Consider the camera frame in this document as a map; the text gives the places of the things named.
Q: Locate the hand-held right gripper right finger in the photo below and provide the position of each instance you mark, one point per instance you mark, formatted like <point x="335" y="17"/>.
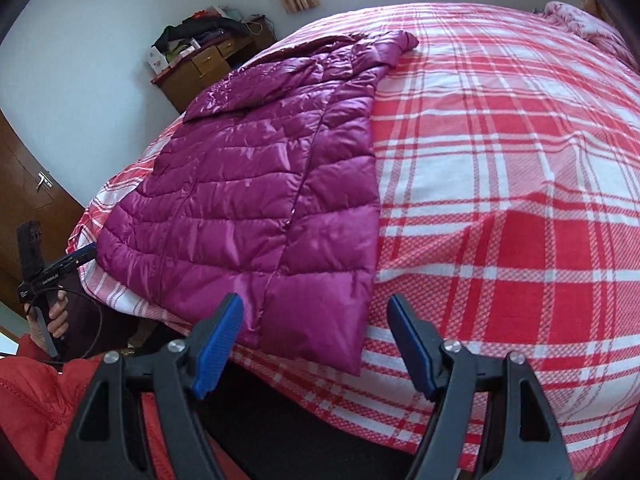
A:
<point x="412" y="345"/>

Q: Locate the dark maroon cloth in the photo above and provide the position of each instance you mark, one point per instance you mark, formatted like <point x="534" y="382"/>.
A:
<point x="105" y="320"/>

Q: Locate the magenta puffer jacket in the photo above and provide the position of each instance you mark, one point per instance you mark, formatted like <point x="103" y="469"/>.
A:
<point x="240" y="185"/>

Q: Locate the bed with red plaid sheet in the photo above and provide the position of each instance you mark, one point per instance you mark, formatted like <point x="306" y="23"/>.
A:
<point x="500" y="210"/>

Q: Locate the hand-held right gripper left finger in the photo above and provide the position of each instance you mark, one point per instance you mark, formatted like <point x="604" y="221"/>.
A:
<point x="220" y="345"/>

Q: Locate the person's red jacket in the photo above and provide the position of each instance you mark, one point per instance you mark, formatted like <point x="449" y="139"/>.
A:
<point x="30" y="440"/>

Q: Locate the brown wooden desk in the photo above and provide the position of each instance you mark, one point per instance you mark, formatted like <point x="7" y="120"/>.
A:
<point x="200" y="85"/>

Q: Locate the pile of dark clothes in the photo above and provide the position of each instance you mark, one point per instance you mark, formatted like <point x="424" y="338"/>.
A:
<point x="210" y="30"/>

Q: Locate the person's left hand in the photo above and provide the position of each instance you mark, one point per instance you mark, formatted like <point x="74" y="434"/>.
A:
<point x="61" y="315"/>

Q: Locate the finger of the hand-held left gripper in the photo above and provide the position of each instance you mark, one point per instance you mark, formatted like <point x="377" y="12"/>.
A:
<point x="77" y="256"/>

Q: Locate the brown wooden door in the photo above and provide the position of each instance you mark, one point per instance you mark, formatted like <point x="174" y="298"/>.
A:
<point x="25" y="150"/>

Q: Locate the person's left forearm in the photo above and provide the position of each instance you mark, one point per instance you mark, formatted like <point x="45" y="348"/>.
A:
<point x="45" y="380"/>

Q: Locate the pink quilt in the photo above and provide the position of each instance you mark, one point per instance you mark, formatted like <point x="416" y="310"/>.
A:
<point x="590" y="25"/>

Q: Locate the white printed box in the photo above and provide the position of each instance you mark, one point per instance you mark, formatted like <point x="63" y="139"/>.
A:
<point x="158" y="60"/>

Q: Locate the red bag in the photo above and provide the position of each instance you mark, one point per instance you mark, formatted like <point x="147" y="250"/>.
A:
<point x="205" y="13"/>

